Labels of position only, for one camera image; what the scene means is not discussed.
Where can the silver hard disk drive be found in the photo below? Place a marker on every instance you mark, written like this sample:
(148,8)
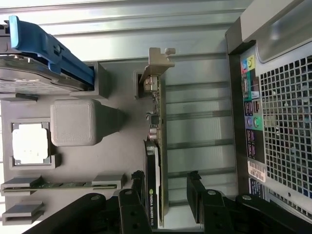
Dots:
(24,80)

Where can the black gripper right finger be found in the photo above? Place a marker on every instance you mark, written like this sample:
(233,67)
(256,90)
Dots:
(209,214)

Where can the grey plastic parts rack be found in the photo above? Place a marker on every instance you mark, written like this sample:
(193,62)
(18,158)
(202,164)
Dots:
(80,165)

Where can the open black PC case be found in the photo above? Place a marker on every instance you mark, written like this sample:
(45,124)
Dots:
(280,122)

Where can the green RAM stick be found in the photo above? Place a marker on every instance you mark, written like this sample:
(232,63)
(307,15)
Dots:
(61,185)

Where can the silver CPU chip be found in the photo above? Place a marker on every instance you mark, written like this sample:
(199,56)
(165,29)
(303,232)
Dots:
(29,141)

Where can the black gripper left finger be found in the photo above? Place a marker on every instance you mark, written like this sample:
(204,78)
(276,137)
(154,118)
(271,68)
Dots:
(132,212)

